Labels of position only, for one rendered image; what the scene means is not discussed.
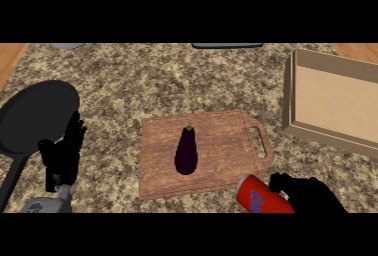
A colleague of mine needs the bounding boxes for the dark flat appliance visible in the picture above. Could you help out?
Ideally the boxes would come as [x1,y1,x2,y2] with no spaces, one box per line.
[191,42,266,50]

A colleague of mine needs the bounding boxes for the black frying pan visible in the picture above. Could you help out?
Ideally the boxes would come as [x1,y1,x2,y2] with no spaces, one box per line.
[0,79,82,213]

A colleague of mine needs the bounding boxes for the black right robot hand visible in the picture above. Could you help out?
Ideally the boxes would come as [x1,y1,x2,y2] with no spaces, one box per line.
[268,172,349,214]

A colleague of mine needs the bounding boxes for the cardboard box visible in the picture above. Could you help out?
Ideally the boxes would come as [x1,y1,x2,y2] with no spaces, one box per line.
[281,48,378,160]

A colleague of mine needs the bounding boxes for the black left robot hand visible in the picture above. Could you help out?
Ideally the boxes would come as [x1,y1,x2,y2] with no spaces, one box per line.
[37,110,89,194]

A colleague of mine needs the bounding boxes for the grey rounded object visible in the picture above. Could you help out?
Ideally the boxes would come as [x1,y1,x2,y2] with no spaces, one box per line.
[51,42,88,51]

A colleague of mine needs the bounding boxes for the red can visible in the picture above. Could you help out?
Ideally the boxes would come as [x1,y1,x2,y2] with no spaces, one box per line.
[234,173,297,214]

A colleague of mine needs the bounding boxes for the dark purple eggplant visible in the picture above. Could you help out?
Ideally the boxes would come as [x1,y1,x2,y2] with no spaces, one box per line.
[173,123,200,176]

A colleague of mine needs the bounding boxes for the brown wooden cutting board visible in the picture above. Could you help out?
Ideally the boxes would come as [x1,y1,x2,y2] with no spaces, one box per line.
[138,109,275,201]

